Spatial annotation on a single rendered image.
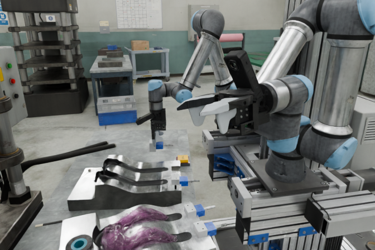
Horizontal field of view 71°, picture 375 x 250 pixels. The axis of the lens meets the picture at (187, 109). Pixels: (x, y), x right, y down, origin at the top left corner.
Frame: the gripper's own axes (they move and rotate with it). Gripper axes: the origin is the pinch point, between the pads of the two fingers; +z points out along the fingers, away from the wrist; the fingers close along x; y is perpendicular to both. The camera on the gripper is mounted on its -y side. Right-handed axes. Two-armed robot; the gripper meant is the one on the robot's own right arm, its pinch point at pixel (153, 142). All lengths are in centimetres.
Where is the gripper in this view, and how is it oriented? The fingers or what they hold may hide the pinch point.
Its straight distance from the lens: 149.1
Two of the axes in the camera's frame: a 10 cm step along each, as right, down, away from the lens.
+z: 0.0, 9.4, 3.3
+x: -0.5, -3.3, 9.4
